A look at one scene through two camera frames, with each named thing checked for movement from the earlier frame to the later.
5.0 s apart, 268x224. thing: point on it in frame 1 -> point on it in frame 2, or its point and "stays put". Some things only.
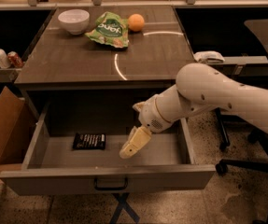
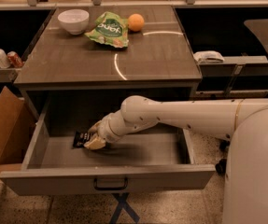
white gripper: x=148 y=114 -> x=105 y=131
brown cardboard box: x=7 y=127 stays put
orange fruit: x=135 y=21 stays put
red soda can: x=14 y=60 stays put
